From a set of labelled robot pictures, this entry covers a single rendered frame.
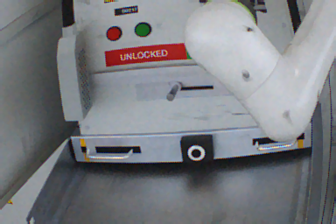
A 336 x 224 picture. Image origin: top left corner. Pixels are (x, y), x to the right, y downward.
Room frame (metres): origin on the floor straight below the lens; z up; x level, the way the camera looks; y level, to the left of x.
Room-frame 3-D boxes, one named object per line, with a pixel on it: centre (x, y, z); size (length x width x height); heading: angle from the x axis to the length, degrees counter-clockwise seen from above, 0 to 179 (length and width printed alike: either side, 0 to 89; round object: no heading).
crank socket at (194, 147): (1.25, -0.04, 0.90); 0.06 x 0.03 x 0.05; 76
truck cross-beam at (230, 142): (1.29, -0.05, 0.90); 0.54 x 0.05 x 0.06; 76
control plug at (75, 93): (1.26, 0.17, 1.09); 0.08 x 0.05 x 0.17; 166
